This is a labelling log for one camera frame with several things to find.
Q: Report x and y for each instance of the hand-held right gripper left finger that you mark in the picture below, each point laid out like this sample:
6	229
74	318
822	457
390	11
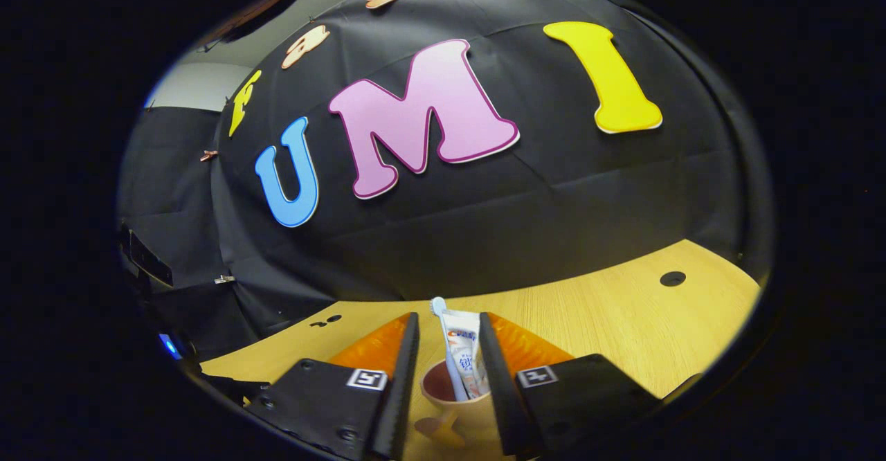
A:
401	392

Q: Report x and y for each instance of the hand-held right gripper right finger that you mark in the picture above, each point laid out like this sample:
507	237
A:
500	392

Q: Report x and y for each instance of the beige cup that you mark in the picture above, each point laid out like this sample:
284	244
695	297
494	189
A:
474	412

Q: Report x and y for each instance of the white toothpaste tube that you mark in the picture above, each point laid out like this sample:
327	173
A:
465	340

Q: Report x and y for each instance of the white toothbrush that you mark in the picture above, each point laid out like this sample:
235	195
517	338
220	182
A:
448	350

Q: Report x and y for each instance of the wooden desktop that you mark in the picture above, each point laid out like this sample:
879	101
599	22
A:
623	322

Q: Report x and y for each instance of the black backdrop cloth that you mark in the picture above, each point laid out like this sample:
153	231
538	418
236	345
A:
554	198

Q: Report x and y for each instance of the brown cloth clip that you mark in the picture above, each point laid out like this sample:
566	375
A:
208	155

